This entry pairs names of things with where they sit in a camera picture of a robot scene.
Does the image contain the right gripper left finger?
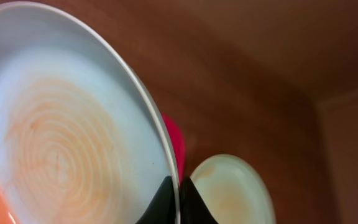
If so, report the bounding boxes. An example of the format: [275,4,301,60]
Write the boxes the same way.
[136,176,176,224]

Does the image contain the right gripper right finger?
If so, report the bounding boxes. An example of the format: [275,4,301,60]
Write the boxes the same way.
[180,177,218,224]

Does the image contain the white plate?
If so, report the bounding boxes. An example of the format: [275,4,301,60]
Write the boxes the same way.
[0,2,180,223]
[190,154,276,224]

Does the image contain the red plastic tray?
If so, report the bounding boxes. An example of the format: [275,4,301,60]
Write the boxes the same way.
[162,114,186,183]

